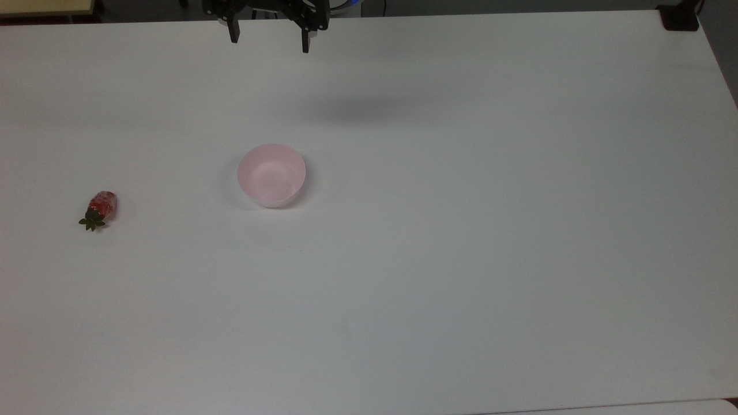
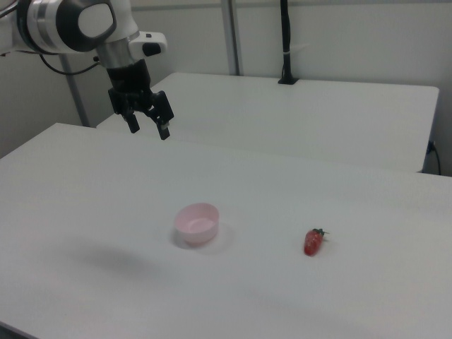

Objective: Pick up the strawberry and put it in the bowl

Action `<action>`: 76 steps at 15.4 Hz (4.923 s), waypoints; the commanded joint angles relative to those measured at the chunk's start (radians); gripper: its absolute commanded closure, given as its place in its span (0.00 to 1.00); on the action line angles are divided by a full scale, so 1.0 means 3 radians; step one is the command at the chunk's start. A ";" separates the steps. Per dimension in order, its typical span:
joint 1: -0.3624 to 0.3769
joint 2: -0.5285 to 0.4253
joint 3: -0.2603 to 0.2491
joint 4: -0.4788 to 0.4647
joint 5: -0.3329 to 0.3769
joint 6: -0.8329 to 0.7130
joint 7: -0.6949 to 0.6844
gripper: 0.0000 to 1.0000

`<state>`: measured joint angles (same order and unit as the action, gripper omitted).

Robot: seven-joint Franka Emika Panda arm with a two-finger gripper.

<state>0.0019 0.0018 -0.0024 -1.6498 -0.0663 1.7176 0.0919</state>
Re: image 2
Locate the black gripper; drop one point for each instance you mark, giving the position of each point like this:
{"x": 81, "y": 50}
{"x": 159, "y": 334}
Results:
{"x": 129, "y": 79}

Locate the red toy strawberry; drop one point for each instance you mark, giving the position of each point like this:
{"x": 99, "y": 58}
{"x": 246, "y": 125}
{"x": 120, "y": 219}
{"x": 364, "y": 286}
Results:
{"x": 312, "y": 243}

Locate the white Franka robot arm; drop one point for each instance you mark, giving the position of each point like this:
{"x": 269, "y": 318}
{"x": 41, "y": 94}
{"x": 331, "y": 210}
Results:
{"x": 53, "y": 21}

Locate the pink plastic bowl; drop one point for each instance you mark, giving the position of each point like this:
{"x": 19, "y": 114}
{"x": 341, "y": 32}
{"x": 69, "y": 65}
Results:
{"x": 197, "y": 226}

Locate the white side table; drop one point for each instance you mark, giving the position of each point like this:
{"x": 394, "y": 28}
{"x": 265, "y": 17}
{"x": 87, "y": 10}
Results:
{"x": 282, "y": 116}

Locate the grey partition frame post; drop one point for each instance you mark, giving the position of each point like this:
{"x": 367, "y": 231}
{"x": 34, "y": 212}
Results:
{"x": 75, "y": 95}
{"x": 232, "y": 35}

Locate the black camera pole with base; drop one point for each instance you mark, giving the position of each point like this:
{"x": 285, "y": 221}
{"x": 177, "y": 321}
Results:
{"x": 286, "y": 42}

